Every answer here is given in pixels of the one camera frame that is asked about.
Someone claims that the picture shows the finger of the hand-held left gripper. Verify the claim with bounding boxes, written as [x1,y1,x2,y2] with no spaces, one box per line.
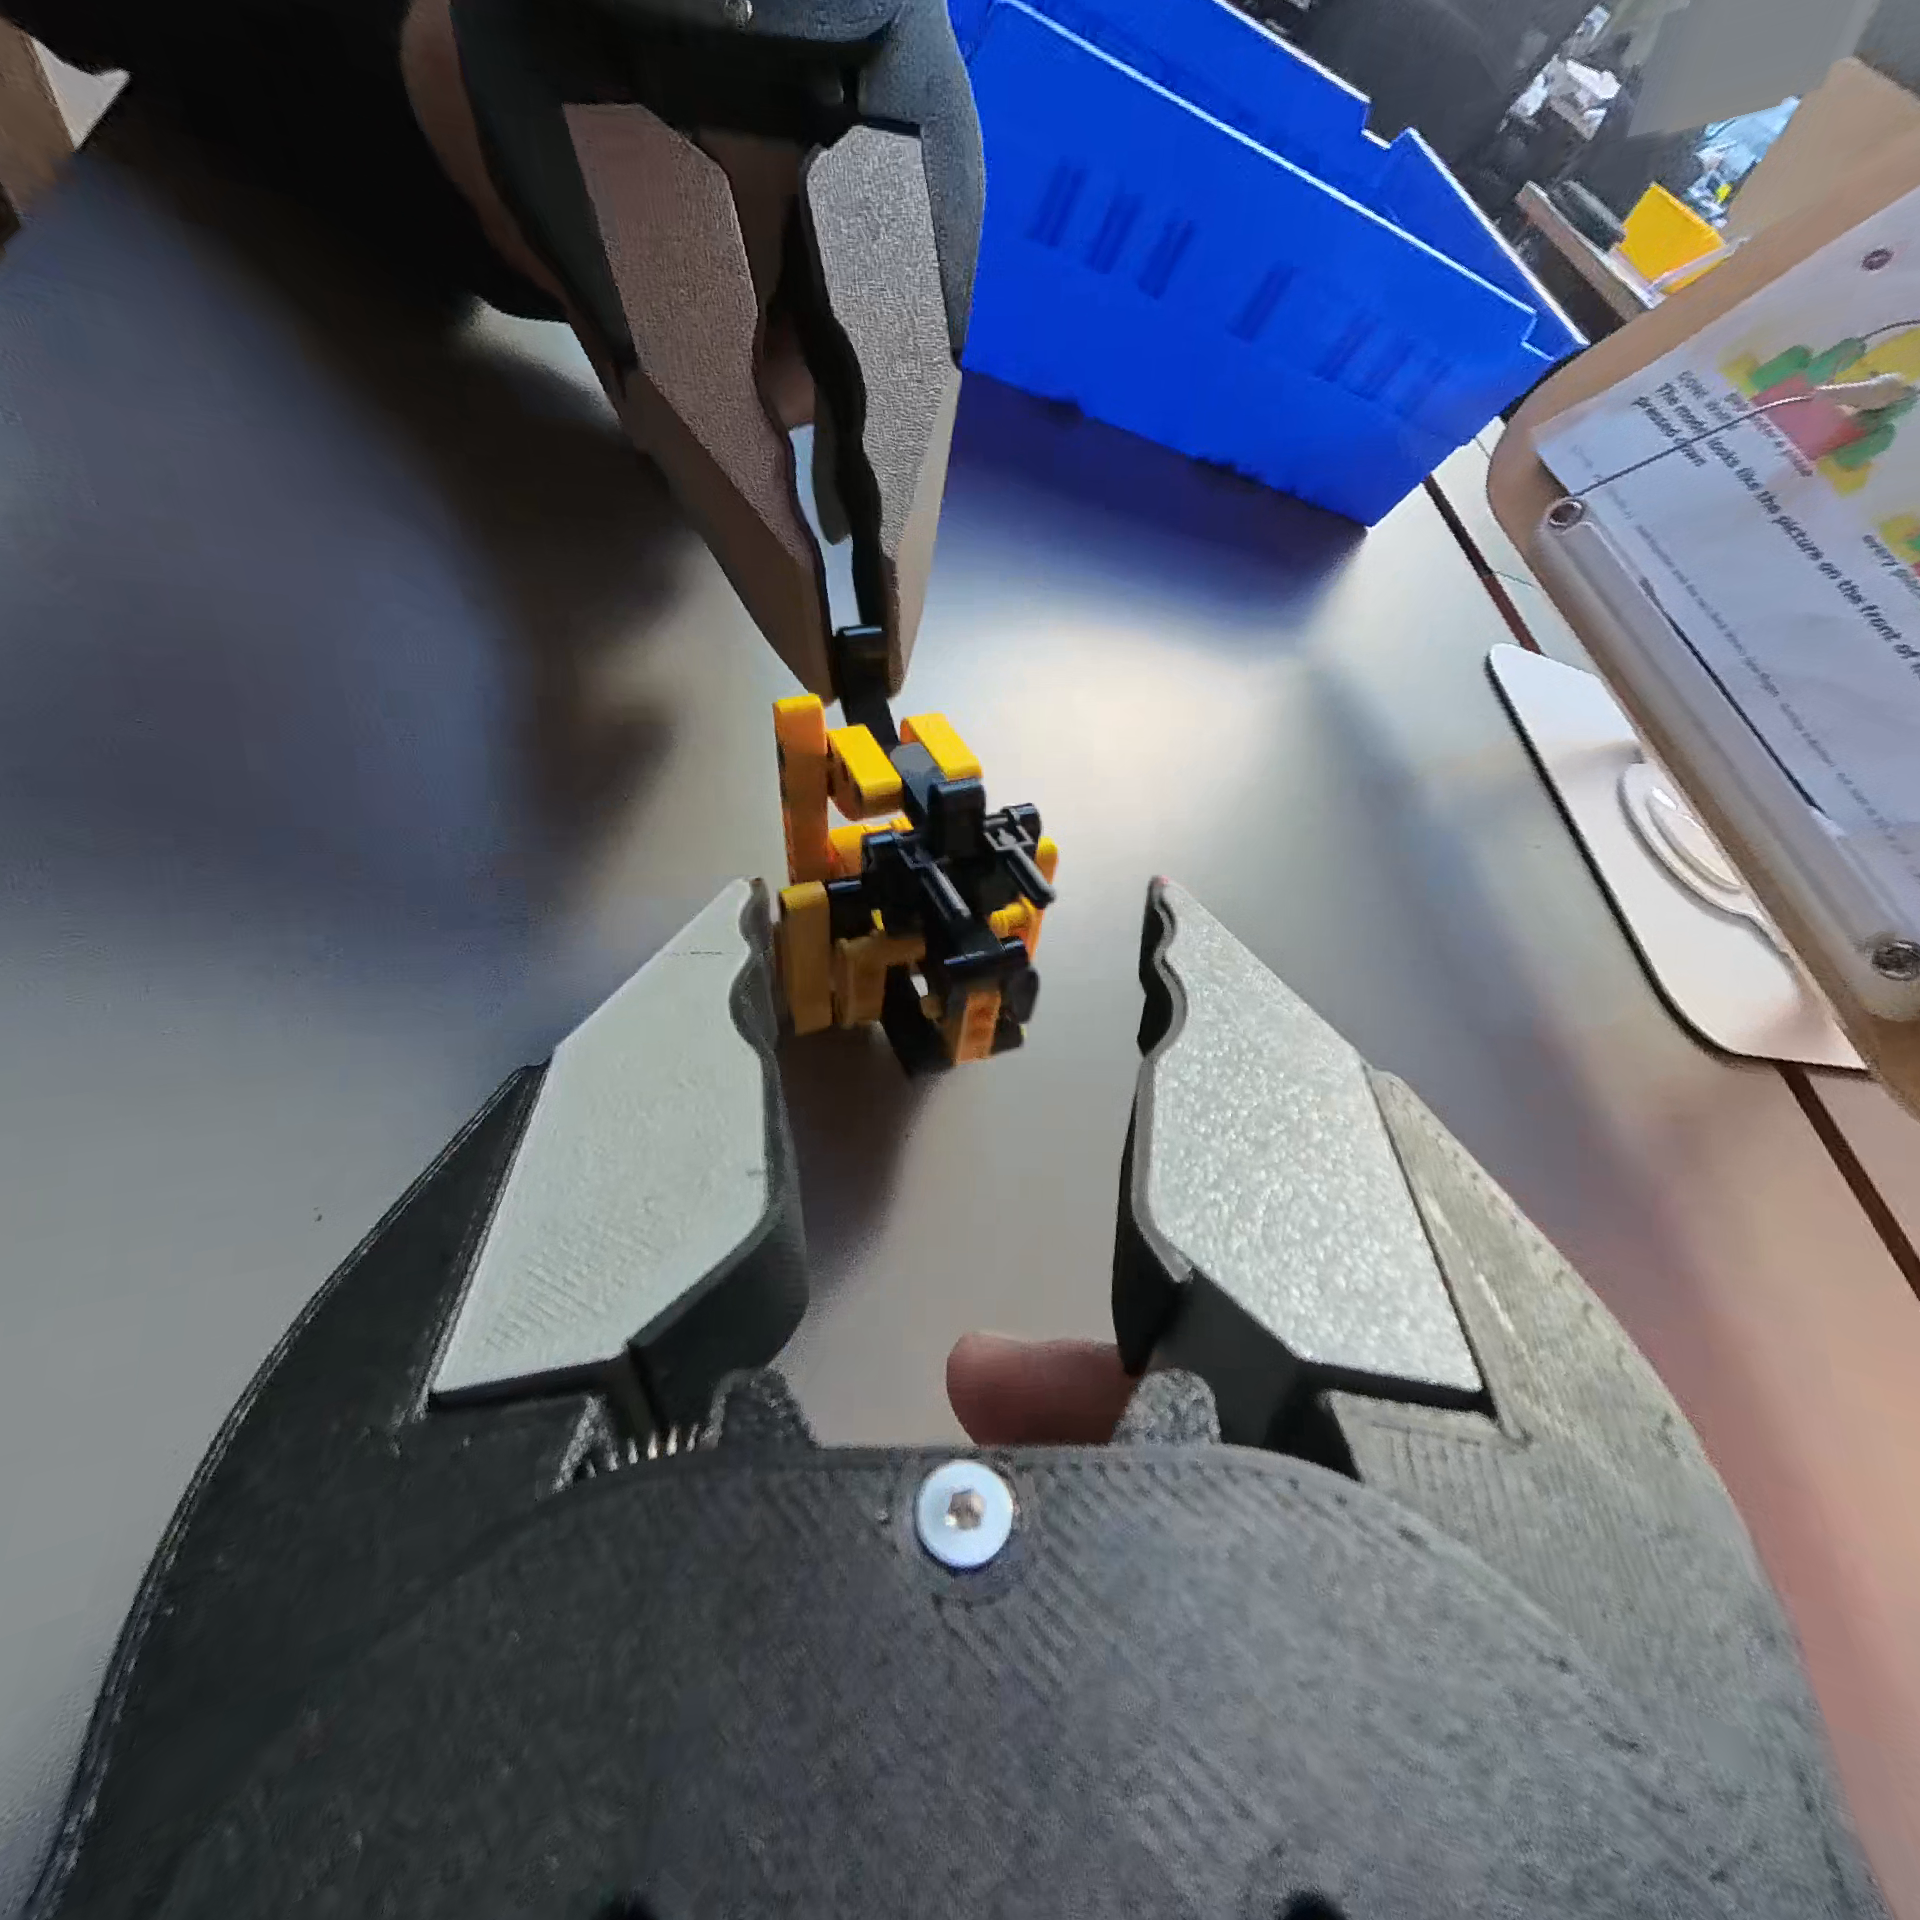
[802,119,964,704]
[561,102,839,706]

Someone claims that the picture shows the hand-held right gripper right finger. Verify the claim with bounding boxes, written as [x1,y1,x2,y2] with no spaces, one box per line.
[1114,878,1498,1419]

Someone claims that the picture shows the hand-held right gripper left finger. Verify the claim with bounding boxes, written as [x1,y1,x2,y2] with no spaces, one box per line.
[428,878,812,1426]

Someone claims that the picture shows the yellow and black lego model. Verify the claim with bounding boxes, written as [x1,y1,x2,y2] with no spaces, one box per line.
[769,622,1066,1080]

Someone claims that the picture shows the person's left hand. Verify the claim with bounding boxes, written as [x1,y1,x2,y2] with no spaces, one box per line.
[400,0,596,327]

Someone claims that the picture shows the person's right hand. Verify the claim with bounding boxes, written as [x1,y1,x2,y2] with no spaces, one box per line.
[944,1332,1144,1452]

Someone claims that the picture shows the blue plastic bin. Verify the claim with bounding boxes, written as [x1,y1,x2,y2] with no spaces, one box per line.
[941,0,1594,530]

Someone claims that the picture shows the white stand base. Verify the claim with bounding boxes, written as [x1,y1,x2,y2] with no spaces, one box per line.
[1487,642,1875,1074]

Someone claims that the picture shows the yellow container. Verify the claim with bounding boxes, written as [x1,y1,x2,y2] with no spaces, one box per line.
[1615,181,1731,291]

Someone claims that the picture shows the instruction sheet board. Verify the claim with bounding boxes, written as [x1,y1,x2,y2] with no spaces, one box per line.
[1487,56,1920,1120]

